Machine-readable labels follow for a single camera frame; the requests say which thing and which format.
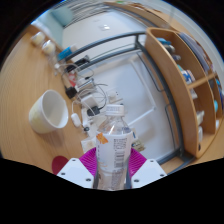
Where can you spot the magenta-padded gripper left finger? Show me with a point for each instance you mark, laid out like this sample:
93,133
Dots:
74,171

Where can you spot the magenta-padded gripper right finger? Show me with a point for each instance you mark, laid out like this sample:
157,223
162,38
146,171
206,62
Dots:
150,170

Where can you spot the clear plastic water bottle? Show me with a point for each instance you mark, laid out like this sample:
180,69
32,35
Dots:
113,150

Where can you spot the flat round red coaster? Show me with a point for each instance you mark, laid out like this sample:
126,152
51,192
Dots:
58,165

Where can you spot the small white oval case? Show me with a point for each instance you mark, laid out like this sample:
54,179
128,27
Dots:
75,120

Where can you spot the white cup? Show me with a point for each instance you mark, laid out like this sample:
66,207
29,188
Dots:
50,111

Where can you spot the white power adapter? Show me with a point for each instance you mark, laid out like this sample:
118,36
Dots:
89,101

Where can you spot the wooden shelf unit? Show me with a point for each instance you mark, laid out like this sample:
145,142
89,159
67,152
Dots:
176,100

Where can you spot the small black box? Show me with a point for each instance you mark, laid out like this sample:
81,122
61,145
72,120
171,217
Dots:
70,92

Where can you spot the black electric shaver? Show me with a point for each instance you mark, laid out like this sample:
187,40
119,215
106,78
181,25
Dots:
80,62

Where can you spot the small blue bottle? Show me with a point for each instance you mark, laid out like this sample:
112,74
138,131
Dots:
65,53

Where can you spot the small white round object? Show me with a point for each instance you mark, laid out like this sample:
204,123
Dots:
37,38
49,47

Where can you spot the bed with pale sheet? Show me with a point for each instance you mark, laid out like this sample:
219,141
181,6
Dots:
50,30

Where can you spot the teal pillow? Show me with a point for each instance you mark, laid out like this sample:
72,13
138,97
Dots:
61,16

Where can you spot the grey curtain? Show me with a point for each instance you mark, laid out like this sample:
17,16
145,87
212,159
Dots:
86,8

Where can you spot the grey metal frame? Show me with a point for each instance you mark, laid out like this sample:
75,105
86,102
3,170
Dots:
166,93

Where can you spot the long wooden wall shelf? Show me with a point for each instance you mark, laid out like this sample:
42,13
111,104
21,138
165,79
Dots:
143,10

